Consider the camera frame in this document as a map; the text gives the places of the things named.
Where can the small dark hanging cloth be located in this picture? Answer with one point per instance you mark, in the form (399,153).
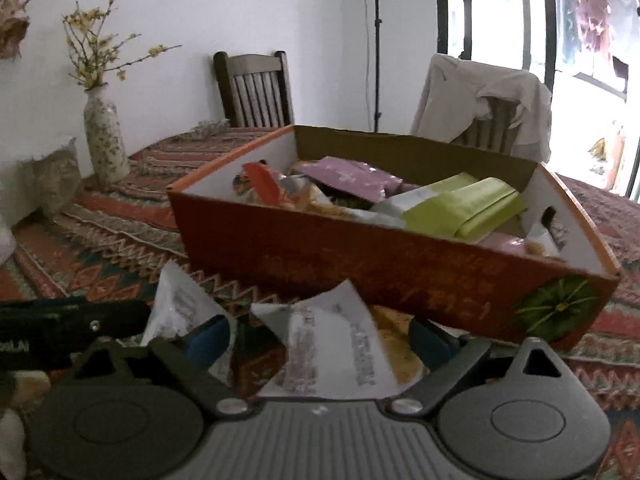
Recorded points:
(620,67)

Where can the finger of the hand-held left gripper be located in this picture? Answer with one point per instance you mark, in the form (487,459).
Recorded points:
(110,317)

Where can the orange cardboard box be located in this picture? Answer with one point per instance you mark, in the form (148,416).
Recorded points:
(350,270)

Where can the floral ceramic vase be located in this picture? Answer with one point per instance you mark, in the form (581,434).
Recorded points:
(106,140)

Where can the orange snack packet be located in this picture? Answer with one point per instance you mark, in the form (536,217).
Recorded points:
(260,182)

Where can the pale yellow snack packet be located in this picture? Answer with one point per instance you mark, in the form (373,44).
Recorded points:
(542,242)

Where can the green snack packet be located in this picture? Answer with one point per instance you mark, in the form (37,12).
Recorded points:
(470,205)

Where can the hanging maroon garment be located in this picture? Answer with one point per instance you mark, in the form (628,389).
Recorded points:
(595,10)

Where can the black framed glass door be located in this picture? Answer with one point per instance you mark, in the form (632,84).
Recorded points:
(547,20)

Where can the clear crisp packet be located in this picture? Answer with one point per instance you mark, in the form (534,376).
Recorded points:
(400,345)

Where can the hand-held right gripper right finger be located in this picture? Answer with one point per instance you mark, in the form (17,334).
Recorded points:
(432,340)

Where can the yellow flower branches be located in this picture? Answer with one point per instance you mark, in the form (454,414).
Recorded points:
(92,45)

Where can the small floral cloth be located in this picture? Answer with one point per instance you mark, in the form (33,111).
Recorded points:
(212,127)

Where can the person's left hand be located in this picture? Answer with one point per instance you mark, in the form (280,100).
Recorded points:
(11,445)

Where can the dark wooden chair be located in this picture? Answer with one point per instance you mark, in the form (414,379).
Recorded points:
(255,90)

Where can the orange balcony object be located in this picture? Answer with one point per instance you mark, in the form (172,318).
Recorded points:
(620,160)

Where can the purple snack packet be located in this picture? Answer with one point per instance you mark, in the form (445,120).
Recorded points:
(505,244)
(350,175)

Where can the colourful cartoon snack packet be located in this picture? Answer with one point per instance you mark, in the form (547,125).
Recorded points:
(300,192)

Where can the hanging light blue shirt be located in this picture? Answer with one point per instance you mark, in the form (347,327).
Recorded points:
(625,20)

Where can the black light stand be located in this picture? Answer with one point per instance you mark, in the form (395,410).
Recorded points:
(376,45)

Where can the hanging blue garment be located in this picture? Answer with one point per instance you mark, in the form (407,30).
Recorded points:
(570,10)

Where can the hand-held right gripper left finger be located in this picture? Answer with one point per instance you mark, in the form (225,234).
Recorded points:
(210,342)

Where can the pink flower bunch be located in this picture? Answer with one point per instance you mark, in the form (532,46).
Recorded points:
(12,25)

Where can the slatted chair under jacket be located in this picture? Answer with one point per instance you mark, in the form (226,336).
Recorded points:
(487,130)

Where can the yellow balcony object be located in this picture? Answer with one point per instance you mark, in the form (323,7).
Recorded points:
(598,149)

